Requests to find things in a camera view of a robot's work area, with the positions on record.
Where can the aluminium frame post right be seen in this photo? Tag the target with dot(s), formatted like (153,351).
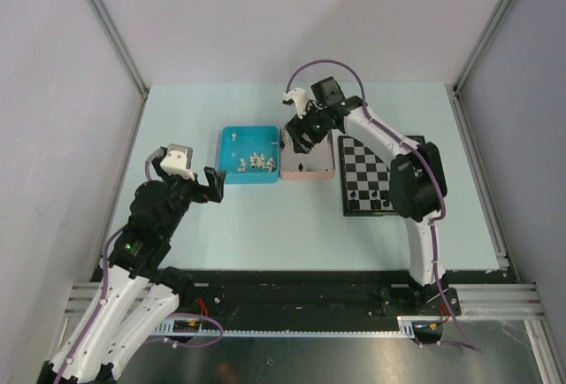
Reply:
(497,16)

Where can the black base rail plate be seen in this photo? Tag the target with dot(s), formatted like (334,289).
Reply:
(309,302)

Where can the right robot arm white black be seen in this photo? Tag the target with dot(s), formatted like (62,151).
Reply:
(417,183)

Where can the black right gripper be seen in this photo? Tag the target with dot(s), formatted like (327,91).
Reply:
(297,126)

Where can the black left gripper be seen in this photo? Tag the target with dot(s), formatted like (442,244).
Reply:
(203,193)

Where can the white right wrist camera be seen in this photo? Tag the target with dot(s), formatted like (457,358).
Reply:
(299,98)

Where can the aluminium frame post left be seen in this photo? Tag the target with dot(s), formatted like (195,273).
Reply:
(118,44)

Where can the pink plastic tray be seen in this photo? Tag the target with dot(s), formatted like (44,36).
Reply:
(319,164)

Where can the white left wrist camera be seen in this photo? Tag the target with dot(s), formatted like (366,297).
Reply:
(176,162)

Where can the aluminium frame post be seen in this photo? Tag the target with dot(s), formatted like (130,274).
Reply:
(497,16)
(118,44)

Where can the blue plastic tray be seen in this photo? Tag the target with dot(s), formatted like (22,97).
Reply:
(250,139)

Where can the black silver chessboard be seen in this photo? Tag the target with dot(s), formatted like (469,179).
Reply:
(362,171)

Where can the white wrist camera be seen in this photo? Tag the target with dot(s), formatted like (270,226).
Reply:
(176,162)
(299,98)

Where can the grey cable duct strip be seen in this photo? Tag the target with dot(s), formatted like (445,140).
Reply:
(402,330)

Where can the white chess pieces cluster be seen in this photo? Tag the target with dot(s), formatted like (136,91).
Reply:
(257,162)

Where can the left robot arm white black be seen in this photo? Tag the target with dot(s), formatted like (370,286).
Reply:
(134,295)

